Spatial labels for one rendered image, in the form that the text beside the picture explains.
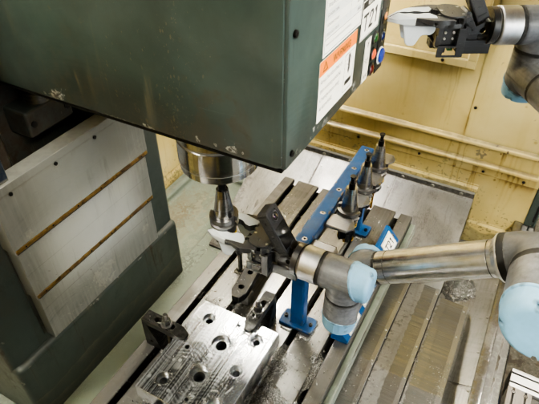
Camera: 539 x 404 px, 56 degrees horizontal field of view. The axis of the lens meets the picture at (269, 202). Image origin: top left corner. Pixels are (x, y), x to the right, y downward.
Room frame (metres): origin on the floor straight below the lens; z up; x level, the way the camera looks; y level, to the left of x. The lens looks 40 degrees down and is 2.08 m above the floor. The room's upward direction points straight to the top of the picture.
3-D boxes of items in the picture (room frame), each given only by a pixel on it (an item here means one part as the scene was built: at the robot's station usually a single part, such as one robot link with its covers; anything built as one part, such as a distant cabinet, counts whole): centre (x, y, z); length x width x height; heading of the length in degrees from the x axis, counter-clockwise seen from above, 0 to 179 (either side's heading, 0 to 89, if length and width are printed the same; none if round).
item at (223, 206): (0.82, 0.10, 1.40); 0.04 x 0.04 x 0.07
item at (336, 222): (0.96, -0.18, 1.21); 0.07 x 0.05 x 0.01; 61
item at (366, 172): (1.10, -0.26, 1.26); 0.04 x 0.04 x 0.07
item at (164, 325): (0.80, 0.27, 0.97); 0.13 x 0.03 x 0.15; 61
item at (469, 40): (0.99, -0.38, 1.70); 0.12 x 0.08 x 0.09; 92
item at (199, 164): (0.83, 0.10, 1.56); 0.16 x 0.16 x 0.12
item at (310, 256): (0.73, -0.09, 1.31); 0.08 x 0.05 x 0.08; 152
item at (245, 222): (0.84, 0.06, 1.31); 0.09 x 0.03 x 0.06; 48
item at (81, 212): (1.04, 0.49, 1.16); 0.48 x 0.05 x 0.51; 151
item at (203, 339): (0.71, 0.15, 0.96); 0.29 x 0.23 x 0.05; 151
